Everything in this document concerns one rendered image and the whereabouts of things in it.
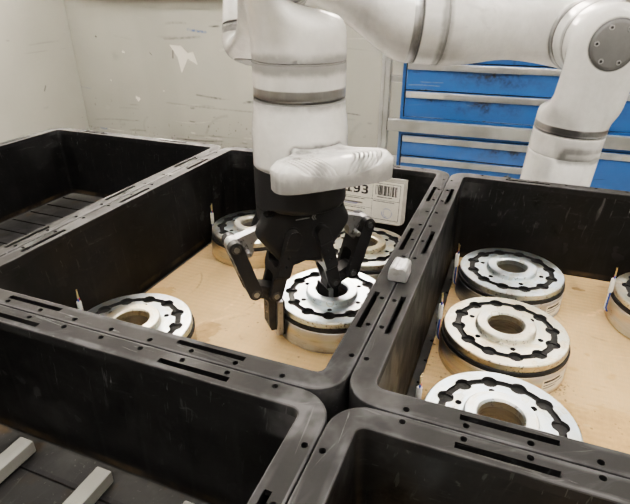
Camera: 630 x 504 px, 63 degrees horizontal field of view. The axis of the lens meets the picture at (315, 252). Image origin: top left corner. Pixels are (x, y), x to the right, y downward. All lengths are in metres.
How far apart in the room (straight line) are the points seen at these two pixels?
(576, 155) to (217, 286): 0.49
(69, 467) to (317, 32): 0.34
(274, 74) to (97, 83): 3.94
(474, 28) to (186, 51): 3.20
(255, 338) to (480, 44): 0.45
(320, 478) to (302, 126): 0.24
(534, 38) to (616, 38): 0.10
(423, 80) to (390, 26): 1.68
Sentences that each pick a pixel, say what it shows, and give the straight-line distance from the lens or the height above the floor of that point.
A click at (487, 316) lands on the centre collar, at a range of 0.47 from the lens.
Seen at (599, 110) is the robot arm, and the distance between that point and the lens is 0.75.
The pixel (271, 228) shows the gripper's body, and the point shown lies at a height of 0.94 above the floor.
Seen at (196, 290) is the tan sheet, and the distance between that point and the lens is 0.56.
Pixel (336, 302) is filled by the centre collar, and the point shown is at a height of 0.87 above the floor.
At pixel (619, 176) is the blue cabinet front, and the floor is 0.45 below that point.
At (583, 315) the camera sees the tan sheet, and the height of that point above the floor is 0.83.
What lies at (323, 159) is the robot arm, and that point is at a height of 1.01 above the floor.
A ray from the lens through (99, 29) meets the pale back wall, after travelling 4.19.
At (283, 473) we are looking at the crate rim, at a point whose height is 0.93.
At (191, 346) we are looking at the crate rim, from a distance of 0.32.
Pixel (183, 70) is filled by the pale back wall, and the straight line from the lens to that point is 3.82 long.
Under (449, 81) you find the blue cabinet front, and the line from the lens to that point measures 2.33.
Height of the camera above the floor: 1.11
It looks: 27 degrees down
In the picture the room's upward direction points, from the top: straight up
